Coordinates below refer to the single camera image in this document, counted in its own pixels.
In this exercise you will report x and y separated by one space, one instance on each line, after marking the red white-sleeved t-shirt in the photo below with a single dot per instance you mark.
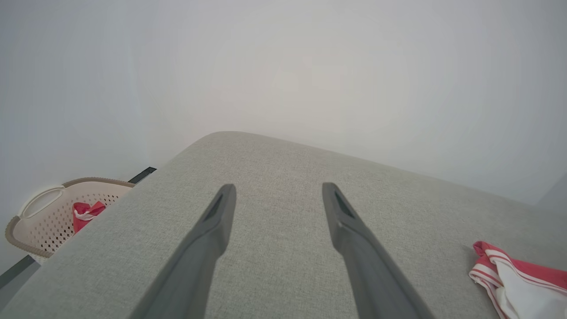
522 288

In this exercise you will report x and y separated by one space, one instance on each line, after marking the red white cloth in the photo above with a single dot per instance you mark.
84 219

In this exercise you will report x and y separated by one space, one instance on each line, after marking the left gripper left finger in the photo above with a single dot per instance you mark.
190 266

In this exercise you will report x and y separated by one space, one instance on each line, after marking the beige perforated laundry basket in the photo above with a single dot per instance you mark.
48 221

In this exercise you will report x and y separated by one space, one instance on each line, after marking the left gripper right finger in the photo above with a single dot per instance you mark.
372 274

